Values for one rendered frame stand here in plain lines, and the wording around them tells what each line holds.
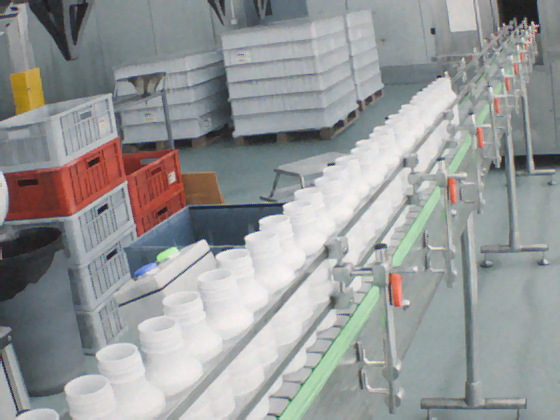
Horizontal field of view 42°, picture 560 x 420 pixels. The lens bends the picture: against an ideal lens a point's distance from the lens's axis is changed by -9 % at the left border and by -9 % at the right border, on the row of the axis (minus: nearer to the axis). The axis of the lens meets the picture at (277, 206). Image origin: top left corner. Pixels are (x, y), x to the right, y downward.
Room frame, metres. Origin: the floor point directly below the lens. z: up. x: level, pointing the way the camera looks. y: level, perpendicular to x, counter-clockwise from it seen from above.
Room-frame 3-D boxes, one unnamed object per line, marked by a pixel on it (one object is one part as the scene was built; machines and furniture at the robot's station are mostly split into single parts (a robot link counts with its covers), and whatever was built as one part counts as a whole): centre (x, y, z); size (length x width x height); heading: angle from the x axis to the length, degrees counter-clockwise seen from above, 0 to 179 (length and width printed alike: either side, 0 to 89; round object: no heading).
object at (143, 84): (6.44, 0.92, 0.85); 0.36 x 0.12 x 0.27; 66
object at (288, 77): (8.23, -0.35, 0.59); 1.24 x 1.03 x 1.17; 159
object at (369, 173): (1.22, -0.14, 1.08); 0.06 x 0.06 x 0.17
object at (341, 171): (1.11, -0.09, 1.08); 0.06 x 0.06 x 0.17
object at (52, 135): (3.51, 0.99, 1.00); 0.61 x 0.41 x 0.22; 164
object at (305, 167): (4.76, -0.22, 0.21); 0.61 x 0.47 x 0.41; 30
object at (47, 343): (2.97, 1.11, 0.32); 0.45 x 0.45 x 0.64
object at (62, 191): (3.52, 0.99, 0.78); 0.61 x 0.41 x 0.22; 163
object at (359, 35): (9.72, -0.90, 0.59); 1.25 x 1.03 x 1.17; 158
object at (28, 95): (10.81, 3.32, 0.55); 0.40 x 0.40 x 1.10; 66
